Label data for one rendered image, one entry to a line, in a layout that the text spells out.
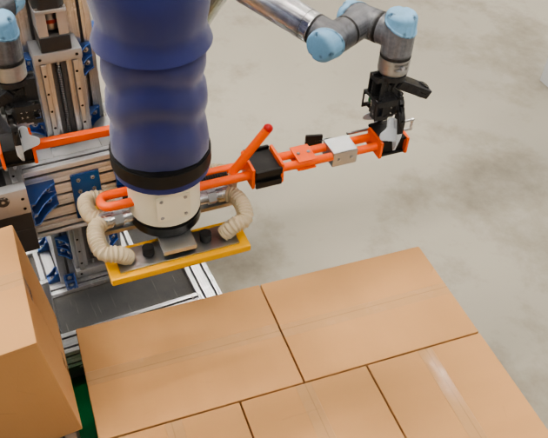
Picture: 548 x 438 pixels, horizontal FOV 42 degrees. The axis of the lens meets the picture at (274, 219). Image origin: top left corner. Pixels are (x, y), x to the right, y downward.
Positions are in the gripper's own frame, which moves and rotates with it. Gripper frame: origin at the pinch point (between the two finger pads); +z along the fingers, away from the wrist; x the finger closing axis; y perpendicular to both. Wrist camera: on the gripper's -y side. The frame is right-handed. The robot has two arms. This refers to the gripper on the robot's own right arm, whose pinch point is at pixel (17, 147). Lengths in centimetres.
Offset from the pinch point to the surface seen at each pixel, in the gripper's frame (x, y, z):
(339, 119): 132, 171, 120
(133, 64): -36, 23, -41
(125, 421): -44, 11, 65
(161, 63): -38, 28, -41
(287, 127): 135, 140, 120
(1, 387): -46, -16, 31
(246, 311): -19, 56, 65
